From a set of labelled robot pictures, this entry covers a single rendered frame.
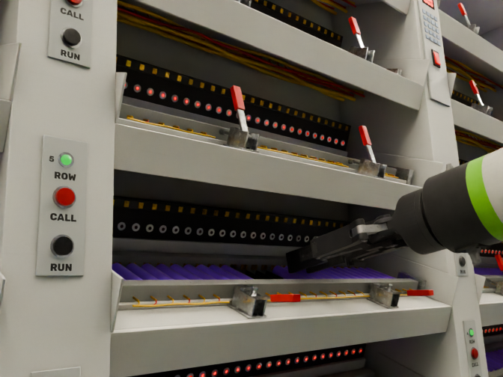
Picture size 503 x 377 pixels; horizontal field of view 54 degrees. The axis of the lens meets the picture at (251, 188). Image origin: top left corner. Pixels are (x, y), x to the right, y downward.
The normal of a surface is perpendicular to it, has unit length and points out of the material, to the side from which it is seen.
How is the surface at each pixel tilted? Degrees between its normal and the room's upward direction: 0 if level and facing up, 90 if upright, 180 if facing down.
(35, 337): 90
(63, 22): 90
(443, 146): 90
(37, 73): 90
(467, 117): 112
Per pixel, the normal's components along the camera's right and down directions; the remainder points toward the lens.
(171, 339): 0.62, 0.18
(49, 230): 0.65, -0.19
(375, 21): -0.76, -0.11
